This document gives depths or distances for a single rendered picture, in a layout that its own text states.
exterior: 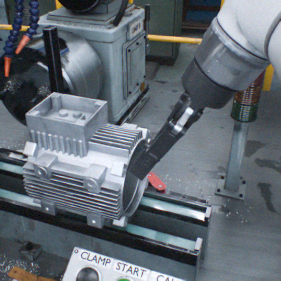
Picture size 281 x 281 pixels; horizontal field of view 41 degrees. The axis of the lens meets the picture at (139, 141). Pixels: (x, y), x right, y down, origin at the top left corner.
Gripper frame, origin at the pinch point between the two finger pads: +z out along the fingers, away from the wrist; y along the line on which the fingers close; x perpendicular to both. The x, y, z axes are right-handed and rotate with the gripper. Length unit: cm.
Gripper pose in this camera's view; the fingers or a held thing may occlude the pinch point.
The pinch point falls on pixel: (146, 161)
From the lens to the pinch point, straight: 62.9
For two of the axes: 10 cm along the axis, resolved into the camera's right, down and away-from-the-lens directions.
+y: -3.5, 5.1, -7.9
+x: 8.1, 5.8, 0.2
